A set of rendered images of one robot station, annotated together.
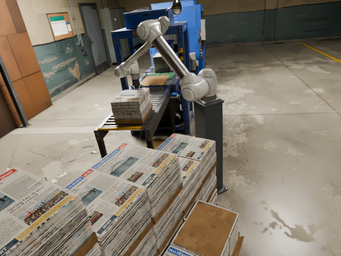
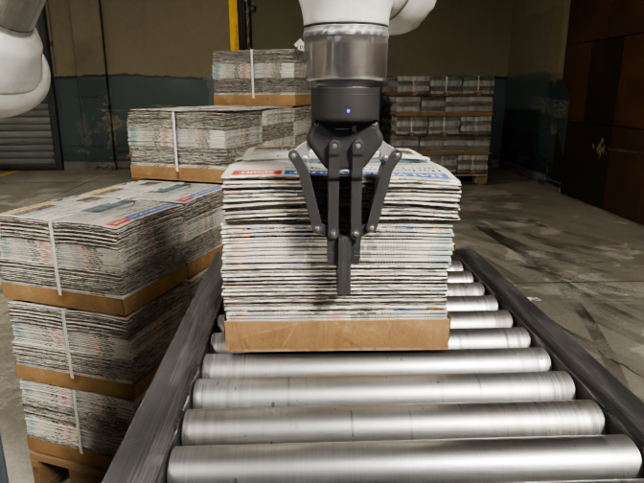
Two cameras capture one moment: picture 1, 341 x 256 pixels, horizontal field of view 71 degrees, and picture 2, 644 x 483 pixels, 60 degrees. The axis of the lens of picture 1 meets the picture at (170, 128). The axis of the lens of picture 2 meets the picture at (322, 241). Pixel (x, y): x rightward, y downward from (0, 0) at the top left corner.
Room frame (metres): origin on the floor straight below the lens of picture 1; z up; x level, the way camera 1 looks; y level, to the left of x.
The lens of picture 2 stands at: (3.08, 0.13, 1.13)
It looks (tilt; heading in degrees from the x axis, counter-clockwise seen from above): 15 degrees down; 165
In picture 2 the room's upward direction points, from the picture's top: straight up
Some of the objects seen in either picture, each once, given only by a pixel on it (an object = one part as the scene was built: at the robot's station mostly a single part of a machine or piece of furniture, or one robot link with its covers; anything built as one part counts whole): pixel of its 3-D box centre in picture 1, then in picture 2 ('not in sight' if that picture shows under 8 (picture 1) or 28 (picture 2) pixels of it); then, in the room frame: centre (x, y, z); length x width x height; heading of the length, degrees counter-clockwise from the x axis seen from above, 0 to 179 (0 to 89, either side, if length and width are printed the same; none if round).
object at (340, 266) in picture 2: not in sight; (340, 264); (2.48, 0.30, 0.93); 0.03 x 0.01 x 0.07; 168
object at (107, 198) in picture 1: (94, 196); (236, 106); (0.81, 0.36, 1.06); 0.37 x 0.28 x 0.01; 56
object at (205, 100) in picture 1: (206, 96); not in sight; (2.00, -0.35, 1.03); 0.22 x 0.18 x 0.06; 23
